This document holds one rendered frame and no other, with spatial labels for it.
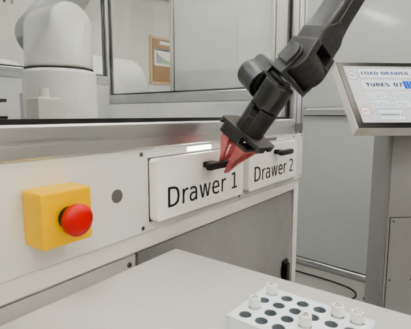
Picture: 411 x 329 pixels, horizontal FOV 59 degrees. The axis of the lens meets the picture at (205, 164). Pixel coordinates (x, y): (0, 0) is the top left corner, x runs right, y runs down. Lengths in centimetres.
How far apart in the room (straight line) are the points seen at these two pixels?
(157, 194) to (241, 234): 38
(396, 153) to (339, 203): 98
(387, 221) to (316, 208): 101
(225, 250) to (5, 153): 57
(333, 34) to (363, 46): 168
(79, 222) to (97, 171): 12
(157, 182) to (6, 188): 24
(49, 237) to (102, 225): 12
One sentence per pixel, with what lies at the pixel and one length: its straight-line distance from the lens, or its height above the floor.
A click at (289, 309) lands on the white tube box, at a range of 43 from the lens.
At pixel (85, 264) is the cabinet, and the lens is 59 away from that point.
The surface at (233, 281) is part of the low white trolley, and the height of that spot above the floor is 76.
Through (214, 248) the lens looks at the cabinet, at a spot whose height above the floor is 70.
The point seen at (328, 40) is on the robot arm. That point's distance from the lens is 69.
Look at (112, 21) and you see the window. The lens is 62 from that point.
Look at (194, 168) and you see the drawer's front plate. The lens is 70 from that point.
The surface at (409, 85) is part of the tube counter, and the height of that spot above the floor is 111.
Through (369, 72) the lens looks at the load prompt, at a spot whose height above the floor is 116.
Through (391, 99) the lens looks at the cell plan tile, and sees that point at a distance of 146.
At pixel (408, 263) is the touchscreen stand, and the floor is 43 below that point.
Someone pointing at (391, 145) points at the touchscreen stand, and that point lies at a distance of 151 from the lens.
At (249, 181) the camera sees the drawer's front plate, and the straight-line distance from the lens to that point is 89.
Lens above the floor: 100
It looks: 8 degrees down
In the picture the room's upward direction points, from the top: straight up
